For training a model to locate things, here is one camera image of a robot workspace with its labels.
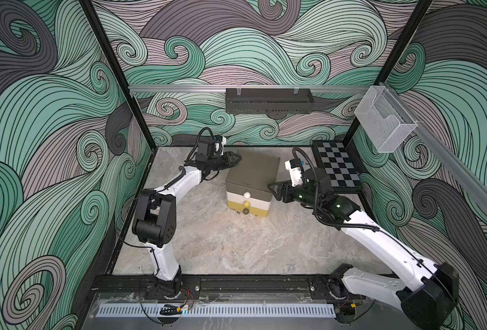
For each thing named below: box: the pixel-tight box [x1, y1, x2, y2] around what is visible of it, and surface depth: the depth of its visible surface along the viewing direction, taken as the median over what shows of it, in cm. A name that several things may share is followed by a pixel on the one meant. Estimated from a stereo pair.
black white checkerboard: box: [316, 141, 362, 187], surface depth 110 cm
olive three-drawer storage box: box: [225, 149, 280, 218], surface depth 85 cm
